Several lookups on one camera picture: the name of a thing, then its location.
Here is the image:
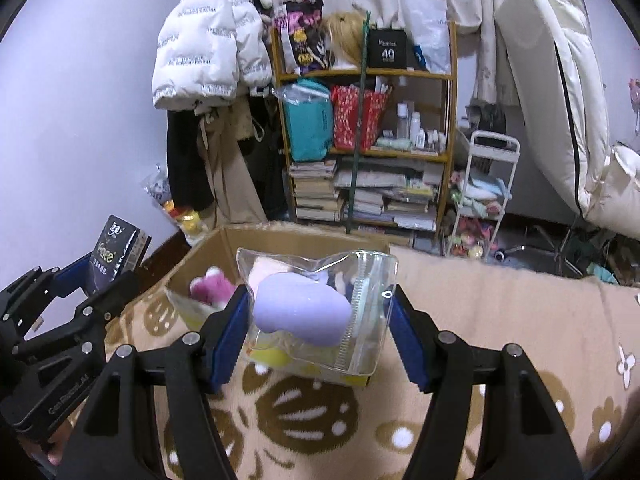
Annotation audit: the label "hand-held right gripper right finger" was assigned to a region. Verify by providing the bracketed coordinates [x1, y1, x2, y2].
[389, 284, 586, 480]

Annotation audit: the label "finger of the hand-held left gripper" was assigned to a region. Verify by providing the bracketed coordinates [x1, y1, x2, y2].
[12, 270, 143, 361]
[0, 254, 98, 331]

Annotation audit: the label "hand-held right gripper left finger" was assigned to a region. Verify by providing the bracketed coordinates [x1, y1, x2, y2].
[55, 284, 251, 480]

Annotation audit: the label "black tissue pack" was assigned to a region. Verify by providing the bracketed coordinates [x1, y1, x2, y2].
[90, 215, 153, 293]

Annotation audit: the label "pink plush toy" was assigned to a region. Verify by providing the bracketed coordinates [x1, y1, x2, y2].
[189, 266, 238, 308]

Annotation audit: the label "clear pouch with purple sponge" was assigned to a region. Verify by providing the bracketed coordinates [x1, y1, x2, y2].
[236, 247, 399, 376]

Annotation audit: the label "brown cardboard box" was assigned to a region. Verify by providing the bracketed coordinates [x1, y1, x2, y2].
[164, 221, 391, 388]

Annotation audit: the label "person's left hand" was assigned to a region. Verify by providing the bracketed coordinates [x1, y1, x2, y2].
[46, 417, 76, 467]

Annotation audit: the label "beige printed blanket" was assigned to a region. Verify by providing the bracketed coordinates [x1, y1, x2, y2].
[105, 245, 640, 480]

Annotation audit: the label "yellow red plush toy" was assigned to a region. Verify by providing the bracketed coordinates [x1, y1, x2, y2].
[162, 200, 208, 235]

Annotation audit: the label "flat cardboard package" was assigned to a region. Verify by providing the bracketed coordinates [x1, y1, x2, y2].
[357, 225, 416, 247]

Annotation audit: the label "plastic bag of toys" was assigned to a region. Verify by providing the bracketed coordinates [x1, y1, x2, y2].
[142, 165, 173, 206]

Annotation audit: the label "pile of small plush toys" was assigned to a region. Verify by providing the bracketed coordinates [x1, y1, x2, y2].
[447, 215, 501, 260]

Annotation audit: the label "pile of magazines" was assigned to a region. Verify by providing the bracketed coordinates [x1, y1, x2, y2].
[334, 157, 446, 232]

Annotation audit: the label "black hanging garment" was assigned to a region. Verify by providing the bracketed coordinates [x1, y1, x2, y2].
[166, 107, 216, 211]

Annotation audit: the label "beige trousers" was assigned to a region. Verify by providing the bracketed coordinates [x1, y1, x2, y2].
[196, 97, 268, 231]

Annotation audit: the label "stack of books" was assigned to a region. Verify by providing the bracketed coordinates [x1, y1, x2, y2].
[289, 159, 346, 222]

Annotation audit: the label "pile of folded cloths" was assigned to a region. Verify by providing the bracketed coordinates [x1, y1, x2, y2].
[450, 170, 513, 208]

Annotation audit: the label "dark hanging coat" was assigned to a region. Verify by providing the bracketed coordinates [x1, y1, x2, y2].
[240, 95, 291, 221]

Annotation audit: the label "office chair base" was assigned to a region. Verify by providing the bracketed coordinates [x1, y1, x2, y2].
[492, 222, 591, 278]

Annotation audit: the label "green pole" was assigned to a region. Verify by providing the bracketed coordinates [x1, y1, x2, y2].
[345, 10, 373, 235]

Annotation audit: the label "white trolley cart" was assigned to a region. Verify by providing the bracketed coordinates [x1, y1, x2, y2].
[445, 130, 521, 261]

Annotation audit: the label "row of cosmetic bottles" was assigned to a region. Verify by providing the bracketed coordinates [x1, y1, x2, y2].
[395, 101, 448, 151]

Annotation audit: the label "teal bag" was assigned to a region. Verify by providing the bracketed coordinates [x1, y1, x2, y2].
[282, 79, 335, 162]

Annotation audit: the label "red gift bag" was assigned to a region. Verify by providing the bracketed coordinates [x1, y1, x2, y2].
[330, 85, 391, 152]

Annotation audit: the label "dark cloth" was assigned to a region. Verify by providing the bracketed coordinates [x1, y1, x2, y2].
[465, 102, 508, 133]

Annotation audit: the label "white puffer jacket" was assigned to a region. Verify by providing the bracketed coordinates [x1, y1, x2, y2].
[151, 0, 273, 111]

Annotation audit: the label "wooden bookshelf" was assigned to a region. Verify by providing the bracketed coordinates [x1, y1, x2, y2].
[270, 20, 458, 241]

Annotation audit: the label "black box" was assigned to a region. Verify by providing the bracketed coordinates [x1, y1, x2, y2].
[366, 29, 415, 70]

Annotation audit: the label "patterned tote bag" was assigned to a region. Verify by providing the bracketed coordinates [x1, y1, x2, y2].
[274, 0, 337, 75]

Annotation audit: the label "blonde wig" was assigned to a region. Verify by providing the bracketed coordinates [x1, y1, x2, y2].
[320, 11, 368, 68]

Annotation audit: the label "white folded mattress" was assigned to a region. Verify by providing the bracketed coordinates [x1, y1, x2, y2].
[494, 0, 640, 238]

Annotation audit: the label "white plastic bag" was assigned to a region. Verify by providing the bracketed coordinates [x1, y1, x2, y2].
[402, 0, 451, 75]

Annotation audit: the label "dark wooden bed frame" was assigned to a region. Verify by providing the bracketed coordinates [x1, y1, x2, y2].
[140, 230, 196, 286]

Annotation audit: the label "pink wall hanging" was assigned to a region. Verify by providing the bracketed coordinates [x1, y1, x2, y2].
[629, 77, 640, 133]

